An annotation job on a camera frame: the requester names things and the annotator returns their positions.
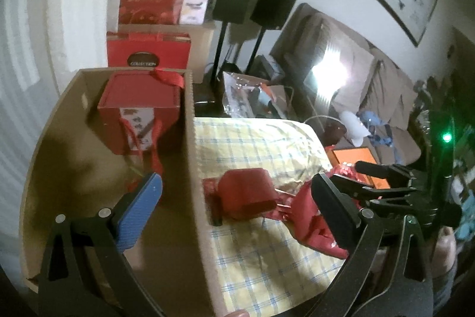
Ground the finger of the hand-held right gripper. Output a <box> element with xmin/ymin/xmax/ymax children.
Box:
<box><xmin>355</xmin><ymin>161</ymin><xmax>418</xmax><ymax>187</ymax></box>
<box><xmin>330</xmin><ymin>174</ymin><xmax>418</xmax><ymax>207</ymax></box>

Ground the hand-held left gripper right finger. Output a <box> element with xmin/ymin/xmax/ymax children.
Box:
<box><xmin>297</xmin><ymin>172</ymin><xmax>435</xmax><ymax>317</ymax></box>

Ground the white plush toy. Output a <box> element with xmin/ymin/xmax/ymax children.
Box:
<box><xmin>341</xmin><ymin>111</ymin><xmax>370</xmax><ymax>146</ymax></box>

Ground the beige covered sofa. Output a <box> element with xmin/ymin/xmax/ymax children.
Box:
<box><xmin>269</xmin><ymin>3</ymin><xmax>422</xmax><ymax>165</ymax></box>

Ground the long red foil packet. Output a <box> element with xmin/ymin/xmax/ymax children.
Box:
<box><xmin>202</xmin><ymin>172</ymin><xmax>362</xmax><ymax>260</ymax></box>

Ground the brown cardboard box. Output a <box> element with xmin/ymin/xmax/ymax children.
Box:
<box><xmin>18</xmin><ymin>67</ymin><xmax>238</xmax><ymax>317</ymax></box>

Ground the red rounded box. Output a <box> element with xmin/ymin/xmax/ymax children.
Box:
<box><xmin>217</xmin><ymin>168</ymin><xmax>277</xmax><ymax>219</ymax></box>

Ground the yellow checked tablecloth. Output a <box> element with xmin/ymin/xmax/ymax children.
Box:
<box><xmin>193</xmin><ymin>116</ymin><xmax>347</xmax><ymax>316</ymax></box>

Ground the flat orange box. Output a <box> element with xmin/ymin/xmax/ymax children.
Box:
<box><xmin>331</xmin><ymin>147</ymin><xmax>390</xmax><ymax>189</ymax></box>

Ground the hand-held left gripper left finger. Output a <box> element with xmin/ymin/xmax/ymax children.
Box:
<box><xmin>37</xmin><ymin>171</ymin><xmax>166</xmax><ymax>317</ymax></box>

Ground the blue plush toy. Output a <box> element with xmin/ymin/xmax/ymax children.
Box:
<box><xmin>358</xmin><ymin>111</ymin><xmax>394</xmax><ymax>147</ymax></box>

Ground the red ribbon gift box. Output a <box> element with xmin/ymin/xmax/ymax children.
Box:
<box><xmin>97</xmin><ymin>67</ymin><xmax>185</xmax><ymax>169</ymax></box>

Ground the clear plastic bag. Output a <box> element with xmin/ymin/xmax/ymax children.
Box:
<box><xmin>222</xmin><ymin>71</ymin><xmax>288</xmax><ymax>119</ymax></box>

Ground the red paper gift bag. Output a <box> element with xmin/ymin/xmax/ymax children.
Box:
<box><xmin>106</xmin><ymin>30</ymin><xmax>192</xmax><ymax>72</ymax></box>

